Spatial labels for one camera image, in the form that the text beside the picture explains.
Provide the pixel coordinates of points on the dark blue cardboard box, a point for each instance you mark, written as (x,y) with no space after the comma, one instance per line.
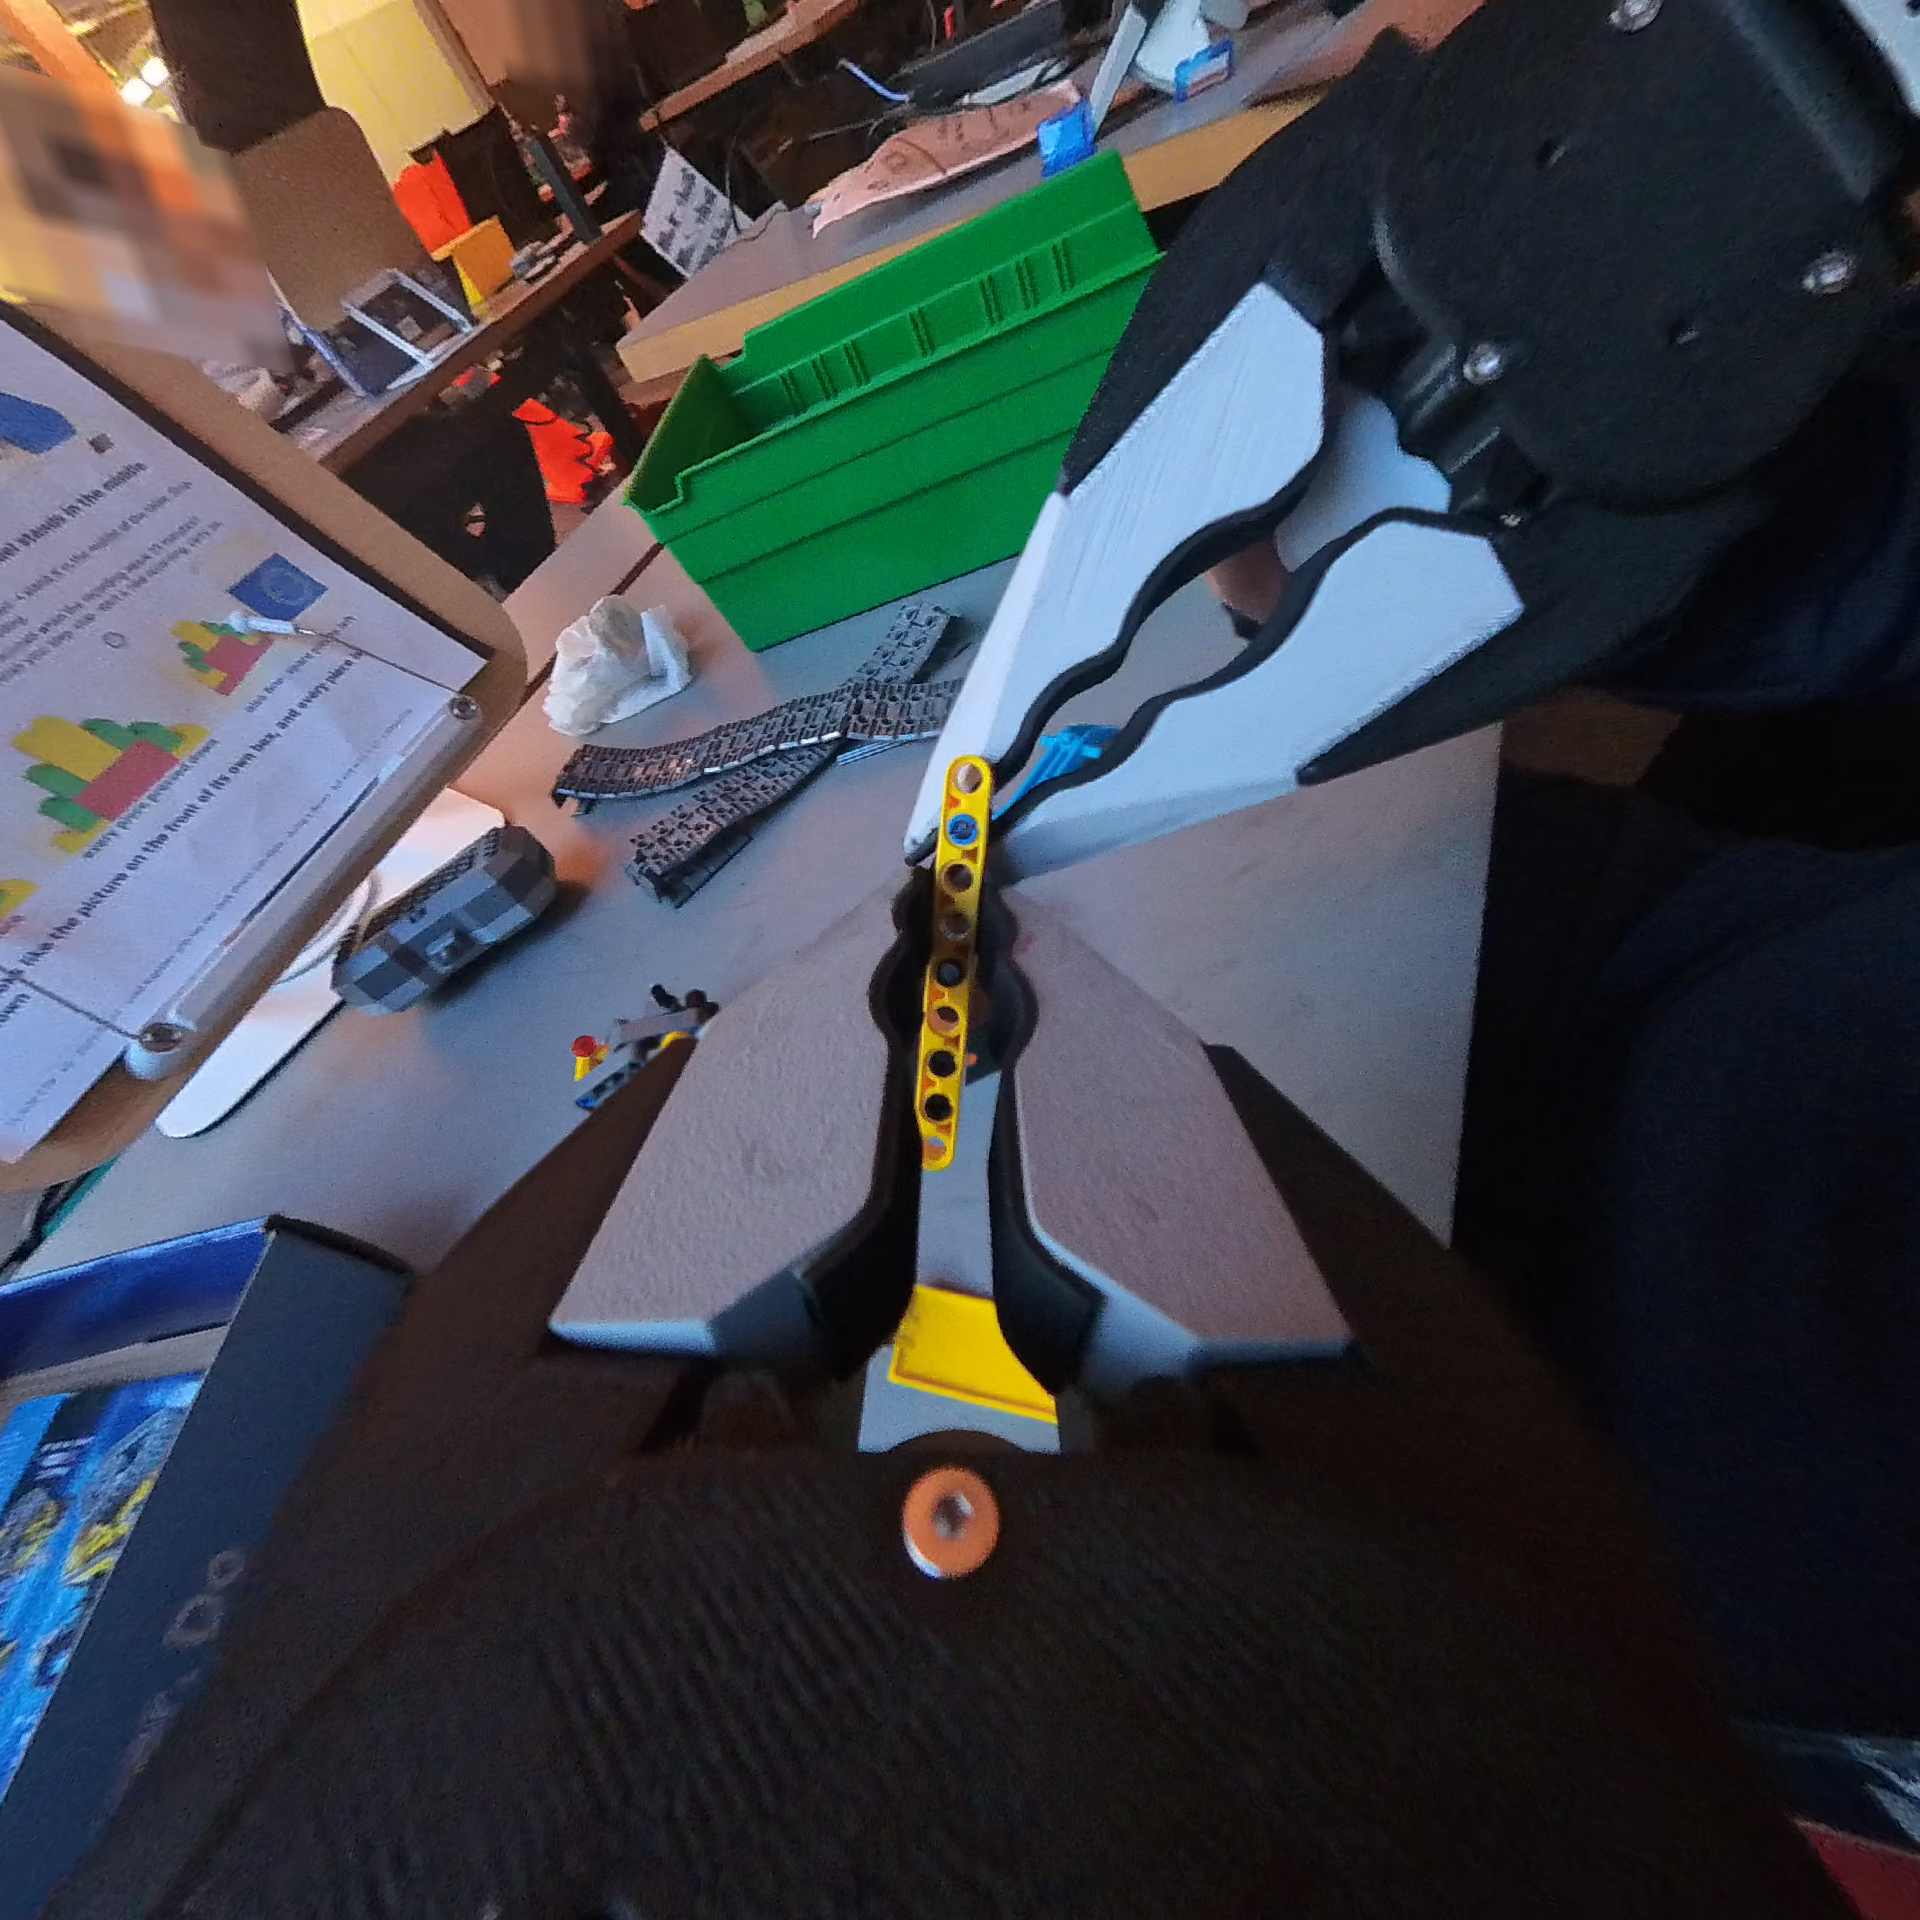
(195,1575)

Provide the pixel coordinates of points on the person's dark clothed body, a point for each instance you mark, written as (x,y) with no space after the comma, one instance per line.
(1723,1201)

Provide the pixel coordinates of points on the white stand base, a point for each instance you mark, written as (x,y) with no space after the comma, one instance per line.
(241,1088)

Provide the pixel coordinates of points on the brown rounded panel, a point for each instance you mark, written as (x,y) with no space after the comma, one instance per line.
(323,195)

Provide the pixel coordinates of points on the yellow perforated beam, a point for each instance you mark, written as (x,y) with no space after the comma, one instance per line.
(939,1087)

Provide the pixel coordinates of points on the green storage bin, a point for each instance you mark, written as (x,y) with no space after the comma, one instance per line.
(902,481)

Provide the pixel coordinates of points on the printed instruction sheet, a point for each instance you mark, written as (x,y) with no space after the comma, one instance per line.
(182,749)

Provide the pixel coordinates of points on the wooden display board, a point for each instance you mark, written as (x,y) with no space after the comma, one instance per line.
(390,555)

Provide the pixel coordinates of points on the black perforated brick model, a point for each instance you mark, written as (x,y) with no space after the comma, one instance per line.
(646,1036)

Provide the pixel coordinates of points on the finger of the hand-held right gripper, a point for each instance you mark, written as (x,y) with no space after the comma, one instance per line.
(1154,495)
(1289,690)

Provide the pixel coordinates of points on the brown background table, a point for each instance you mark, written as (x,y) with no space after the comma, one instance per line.
(510,315)

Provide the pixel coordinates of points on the orange plastic container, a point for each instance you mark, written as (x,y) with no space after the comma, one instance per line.
(432,201)

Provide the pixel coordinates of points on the blue brick separator tool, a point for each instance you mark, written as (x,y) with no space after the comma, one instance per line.
(1069,749)

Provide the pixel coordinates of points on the yellow plastic container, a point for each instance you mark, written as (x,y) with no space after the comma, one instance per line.
(482,264)

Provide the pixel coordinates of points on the grey desk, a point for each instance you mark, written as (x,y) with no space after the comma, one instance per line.
(1277,973)

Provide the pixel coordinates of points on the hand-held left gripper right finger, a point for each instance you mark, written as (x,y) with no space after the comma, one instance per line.
(1171,1171)

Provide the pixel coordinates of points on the colourful instruction booklet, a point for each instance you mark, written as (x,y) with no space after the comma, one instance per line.
(75,1575)

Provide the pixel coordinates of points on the yellow scoop piece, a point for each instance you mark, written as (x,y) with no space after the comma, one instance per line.
(960,1349)

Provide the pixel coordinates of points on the person's right hand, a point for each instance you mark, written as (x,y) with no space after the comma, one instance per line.
(1250,581)

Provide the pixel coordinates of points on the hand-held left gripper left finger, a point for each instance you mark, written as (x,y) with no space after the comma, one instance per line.
(734,1171)

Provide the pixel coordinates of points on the tan adjacent table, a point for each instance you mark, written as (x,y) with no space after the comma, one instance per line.
(781,283)

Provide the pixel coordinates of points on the clear display case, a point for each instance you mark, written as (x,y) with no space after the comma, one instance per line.
(406,323)

